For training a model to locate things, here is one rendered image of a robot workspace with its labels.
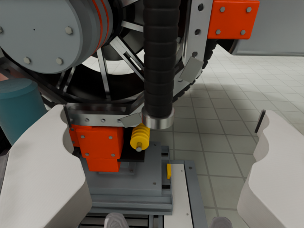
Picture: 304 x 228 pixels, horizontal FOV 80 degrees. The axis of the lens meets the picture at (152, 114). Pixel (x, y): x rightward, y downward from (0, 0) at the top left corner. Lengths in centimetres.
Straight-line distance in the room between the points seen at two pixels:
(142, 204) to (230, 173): 62
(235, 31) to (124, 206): 73
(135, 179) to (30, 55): 65
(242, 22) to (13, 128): 50
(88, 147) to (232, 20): 49
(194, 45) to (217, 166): 94
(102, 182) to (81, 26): 68
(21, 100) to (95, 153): 27
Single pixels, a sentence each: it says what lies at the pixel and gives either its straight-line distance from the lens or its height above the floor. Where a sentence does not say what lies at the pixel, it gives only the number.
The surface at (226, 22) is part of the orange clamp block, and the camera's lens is 43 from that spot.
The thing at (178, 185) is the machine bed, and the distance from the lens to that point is 101.
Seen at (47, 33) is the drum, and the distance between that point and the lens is 31.
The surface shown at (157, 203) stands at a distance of 87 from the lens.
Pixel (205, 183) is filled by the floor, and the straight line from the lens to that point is 115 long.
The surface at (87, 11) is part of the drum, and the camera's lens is 33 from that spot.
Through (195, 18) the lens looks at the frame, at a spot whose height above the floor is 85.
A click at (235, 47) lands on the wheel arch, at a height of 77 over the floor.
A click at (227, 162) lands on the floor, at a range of 130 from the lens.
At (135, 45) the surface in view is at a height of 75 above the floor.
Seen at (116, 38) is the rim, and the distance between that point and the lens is 53.
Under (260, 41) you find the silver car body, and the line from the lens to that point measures 64.
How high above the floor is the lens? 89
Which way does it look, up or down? 33 degrees down
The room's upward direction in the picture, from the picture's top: 1 degrees clockwise
